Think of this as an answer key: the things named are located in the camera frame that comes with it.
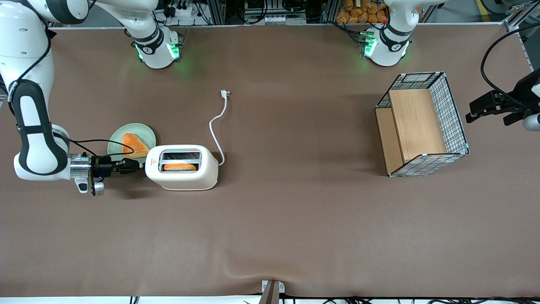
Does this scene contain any black wire mesh basket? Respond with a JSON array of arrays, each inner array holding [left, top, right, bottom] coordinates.
[[375, 71, 470, 178]]

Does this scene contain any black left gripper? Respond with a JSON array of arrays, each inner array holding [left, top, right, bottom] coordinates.
[[466, 70, 540, 126]]

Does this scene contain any white power strip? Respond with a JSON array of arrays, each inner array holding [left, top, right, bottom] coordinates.
[[168, 3, 200, 18]]

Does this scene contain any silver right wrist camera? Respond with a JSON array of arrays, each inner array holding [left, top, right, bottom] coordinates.
[[75, 177, 105, 197]]

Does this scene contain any pale green round plate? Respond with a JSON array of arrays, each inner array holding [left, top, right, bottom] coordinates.
[[107, 123, 157, 163]]

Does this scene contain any bag of orange buns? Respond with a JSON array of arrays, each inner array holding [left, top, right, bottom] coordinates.
[[336, 0, 389, 24]]

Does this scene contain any white two-slot toaster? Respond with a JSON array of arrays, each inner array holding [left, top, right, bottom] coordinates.
[[143, 144, 219, 191]]

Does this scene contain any white toaster power cord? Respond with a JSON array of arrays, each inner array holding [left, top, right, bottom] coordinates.
[[209, 90, 232, 166]]

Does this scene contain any wooden step shelf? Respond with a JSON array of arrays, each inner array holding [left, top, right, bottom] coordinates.
[[375, 89, 448, 174]]

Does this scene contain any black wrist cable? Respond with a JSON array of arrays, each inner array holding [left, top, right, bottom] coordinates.
[[481, 26, 540, 107], [67, 138, 135, 158]]

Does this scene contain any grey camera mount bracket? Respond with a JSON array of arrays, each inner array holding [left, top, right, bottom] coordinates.
[[259, 280, 286, 304]]

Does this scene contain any triangular toasted bread slice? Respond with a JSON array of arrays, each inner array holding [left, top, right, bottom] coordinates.
[[121, 133, 151, 159]]

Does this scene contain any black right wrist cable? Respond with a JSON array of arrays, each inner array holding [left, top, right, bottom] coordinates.
[[67, 138, 135, 158]]

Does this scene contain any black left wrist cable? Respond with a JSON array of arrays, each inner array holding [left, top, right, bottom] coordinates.
[[481, 26, 540, 107]]

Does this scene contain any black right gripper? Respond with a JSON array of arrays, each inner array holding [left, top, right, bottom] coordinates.
[[90, 155, 146, 178]]

